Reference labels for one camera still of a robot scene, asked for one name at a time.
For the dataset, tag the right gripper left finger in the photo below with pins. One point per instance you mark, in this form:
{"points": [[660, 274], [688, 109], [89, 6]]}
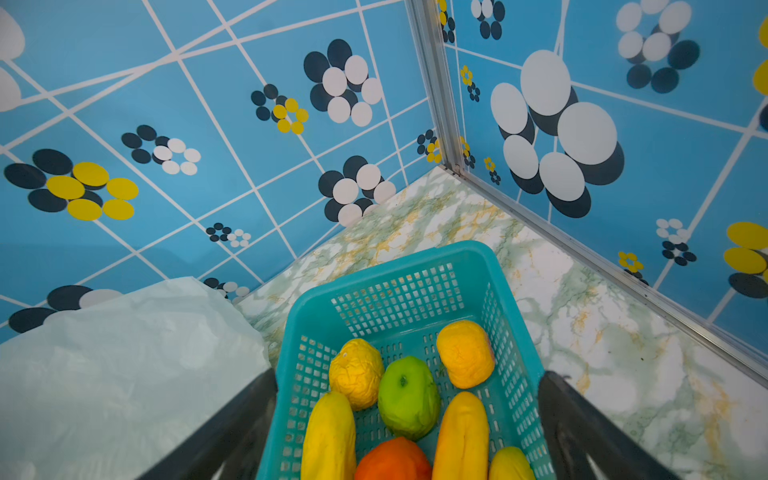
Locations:
{"points": [[231, 443]]}

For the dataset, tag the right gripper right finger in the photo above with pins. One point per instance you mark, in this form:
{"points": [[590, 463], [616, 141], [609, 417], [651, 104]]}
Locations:
{"points": [[579, 437]]}

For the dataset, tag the small yellow fruit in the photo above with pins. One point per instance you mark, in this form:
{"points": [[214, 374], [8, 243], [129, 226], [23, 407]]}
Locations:
{"points": [[510, 463]]}

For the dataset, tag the yellow banana fruit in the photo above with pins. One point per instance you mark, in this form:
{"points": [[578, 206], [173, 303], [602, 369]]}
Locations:
{"points": [[329, 445]]}

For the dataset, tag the yellow mango fruit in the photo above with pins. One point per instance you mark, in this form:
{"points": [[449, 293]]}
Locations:
{"points": [[463, 441]]}

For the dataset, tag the yellow orange round fruit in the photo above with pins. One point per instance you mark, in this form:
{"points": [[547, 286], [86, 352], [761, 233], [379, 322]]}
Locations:
{"points": [[466, 353]]}

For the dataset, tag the yellow lemon fruit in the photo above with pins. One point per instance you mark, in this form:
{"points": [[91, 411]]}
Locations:
{"points": [[356, 372]]}

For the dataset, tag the white translucent plastic bag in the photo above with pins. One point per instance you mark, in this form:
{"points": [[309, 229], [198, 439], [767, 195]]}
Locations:
{"points": [[107, 391]]}

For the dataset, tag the green fruit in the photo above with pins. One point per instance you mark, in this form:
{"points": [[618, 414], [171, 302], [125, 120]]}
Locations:
{"points": [[408, 399]]}

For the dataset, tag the teal plastic basket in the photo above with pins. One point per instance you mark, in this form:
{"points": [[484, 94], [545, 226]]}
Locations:
{"points": [[399, 307]]}

